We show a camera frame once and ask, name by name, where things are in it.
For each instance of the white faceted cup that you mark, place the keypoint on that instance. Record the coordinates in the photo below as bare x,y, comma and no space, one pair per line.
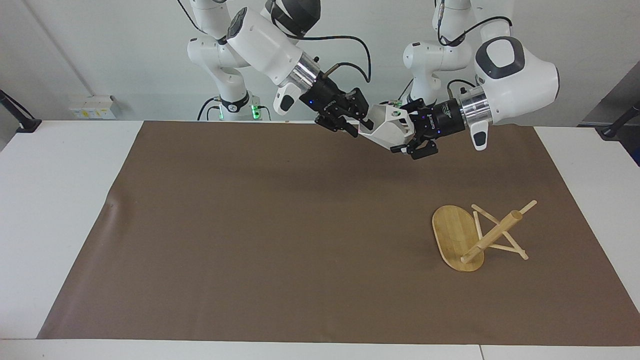
390,125

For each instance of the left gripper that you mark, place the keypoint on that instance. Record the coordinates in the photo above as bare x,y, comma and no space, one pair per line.
442,120

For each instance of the white wall socket box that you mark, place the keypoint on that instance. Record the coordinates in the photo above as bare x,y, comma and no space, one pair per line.
95,107

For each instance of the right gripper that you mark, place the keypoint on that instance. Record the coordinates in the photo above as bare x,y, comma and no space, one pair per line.
324,98

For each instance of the black stand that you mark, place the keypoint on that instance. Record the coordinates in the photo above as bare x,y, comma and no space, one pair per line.
20,116
617,124

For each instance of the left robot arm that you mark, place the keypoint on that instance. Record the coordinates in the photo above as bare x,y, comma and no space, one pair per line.
520,85

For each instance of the wooden cup rack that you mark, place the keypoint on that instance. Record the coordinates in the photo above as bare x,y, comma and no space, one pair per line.
457,237

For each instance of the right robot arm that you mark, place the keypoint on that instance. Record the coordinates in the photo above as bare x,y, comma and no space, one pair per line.
260,42

